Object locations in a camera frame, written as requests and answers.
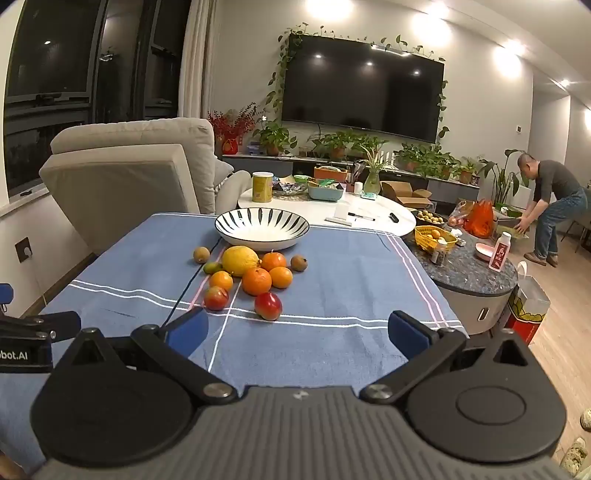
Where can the yellow basket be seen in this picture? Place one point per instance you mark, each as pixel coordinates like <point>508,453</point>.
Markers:
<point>427,240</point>

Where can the open cardboard boxes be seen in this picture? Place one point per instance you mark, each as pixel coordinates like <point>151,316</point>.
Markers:
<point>408,194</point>

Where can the white paper bag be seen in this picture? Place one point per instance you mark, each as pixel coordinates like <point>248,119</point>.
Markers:
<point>531,300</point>

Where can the beige sofa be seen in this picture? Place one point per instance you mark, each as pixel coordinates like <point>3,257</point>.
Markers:
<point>124,184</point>

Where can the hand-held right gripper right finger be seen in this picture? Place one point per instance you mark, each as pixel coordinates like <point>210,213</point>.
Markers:
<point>408,334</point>

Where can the wall socket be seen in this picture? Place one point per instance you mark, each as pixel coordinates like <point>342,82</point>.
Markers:
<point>23,250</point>

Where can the patterned slipper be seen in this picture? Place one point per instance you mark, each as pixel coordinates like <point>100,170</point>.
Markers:
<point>577,459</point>
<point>586,421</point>

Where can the small dark jar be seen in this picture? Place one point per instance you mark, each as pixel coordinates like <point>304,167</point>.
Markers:
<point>439,257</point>

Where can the grey television cabinet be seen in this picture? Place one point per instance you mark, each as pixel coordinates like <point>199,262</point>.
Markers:
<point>277,165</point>

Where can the wall-mounted television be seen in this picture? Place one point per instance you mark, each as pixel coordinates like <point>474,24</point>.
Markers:
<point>362,83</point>

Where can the orange plastic bag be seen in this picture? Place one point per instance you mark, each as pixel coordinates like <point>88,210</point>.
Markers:
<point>480,219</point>

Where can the blue striped tablecloth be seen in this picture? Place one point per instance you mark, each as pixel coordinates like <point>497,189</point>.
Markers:
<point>346,286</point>

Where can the yellow can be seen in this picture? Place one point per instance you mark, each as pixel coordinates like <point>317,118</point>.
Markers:
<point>262,188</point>

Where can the snack tray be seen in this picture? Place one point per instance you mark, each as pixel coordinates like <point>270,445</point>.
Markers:
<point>288,187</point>

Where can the pink dish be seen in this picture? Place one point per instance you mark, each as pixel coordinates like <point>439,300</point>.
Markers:
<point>484,250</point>

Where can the large-leaf potted plant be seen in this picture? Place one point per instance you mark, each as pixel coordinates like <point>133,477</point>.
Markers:
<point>503,177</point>

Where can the white bottle with red label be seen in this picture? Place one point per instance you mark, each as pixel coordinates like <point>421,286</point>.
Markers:
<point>500,251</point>

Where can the white round coffee table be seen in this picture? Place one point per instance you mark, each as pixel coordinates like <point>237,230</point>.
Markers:
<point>369,205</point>

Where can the potted green plant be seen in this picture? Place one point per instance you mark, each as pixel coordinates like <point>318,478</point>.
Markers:
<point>272,136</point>
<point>467,173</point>
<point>374,144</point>
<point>442,164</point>
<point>411,158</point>
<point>337,145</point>

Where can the black pen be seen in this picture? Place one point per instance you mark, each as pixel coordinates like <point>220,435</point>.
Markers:
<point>361,215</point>

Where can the white black-striped bowl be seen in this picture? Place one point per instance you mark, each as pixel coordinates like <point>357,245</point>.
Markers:
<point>262,228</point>

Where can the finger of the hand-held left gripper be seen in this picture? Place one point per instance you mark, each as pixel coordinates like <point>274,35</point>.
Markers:
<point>41,325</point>
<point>4,297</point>

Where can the teal basket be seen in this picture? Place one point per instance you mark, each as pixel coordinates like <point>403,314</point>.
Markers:
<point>325,193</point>

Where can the trailing ivy vine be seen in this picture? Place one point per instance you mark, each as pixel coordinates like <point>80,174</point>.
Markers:
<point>279,78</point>

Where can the red-yellow apple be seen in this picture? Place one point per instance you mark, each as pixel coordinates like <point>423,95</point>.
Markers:
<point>216,298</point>

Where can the white curtain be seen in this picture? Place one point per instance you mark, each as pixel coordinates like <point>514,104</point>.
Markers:
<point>198,60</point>

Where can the orange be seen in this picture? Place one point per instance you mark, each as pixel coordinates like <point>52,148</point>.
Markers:
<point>256,281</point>
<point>221,281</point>
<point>282,278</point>
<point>274,261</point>

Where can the black bowl of small fruit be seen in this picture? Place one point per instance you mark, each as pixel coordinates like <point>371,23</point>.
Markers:
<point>429,217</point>

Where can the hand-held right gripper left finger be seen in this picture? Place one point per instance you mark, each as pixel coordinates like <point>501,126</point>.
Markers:
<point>187,330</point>

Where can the dark red apple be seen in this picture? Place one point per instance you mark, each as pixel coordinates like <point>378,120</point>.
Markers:
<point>268,306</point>

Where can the red berry branch decoration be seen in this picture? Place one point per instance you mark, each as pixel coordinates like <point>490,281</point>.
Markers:
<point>233,127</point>

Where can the dark marble round table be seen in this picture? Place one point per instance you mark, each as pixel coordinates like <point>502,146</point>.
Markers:
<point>466,277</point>

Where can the dark window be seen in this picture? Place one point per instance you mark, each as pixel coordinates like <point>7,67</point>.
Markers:
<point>55,69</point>

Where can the small green mango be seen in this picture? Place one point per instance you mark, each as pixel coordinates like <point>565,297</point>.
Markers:
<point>212,267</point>

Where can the glass vase with plant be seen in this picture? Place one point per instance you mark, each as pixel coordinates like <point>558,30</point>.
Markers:
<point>372,182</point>

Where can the brown kiwi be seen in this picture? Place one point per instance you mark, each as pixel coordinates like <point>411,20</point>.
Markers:
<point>202,254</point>
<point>299,263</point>

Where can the large yellow lemon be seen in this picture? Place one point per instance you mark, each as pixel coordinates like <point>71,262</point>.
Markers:
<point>240,261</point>

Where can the orange box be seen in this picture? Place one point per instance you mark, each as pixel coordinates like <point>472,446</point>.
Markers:
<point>330,174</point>

